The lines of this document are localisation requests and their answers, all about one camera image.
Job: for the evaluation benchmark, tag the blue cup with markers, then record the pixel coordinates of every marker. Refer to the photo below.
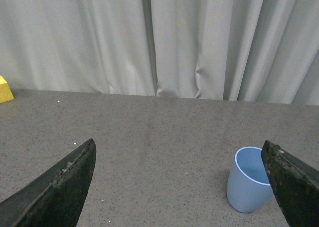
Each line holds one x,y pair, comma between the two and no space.
248,186

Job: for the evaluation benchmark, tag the white curtain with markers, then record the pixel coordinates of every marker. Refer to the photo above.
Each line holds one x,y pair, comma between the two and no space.
238,50

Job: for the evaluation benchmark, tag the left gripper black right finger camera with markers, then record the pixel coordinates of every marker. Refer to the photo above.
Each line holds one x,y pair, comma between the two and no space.
295,185

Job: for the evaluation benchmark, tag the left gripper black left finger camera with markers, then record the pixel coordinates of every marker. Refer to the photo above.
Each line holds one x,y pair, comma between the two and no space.
55,198

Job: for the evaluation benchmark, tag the yellow sponge block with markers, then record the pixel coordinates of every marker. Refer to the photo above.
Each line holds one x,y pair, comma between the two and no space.
5,91

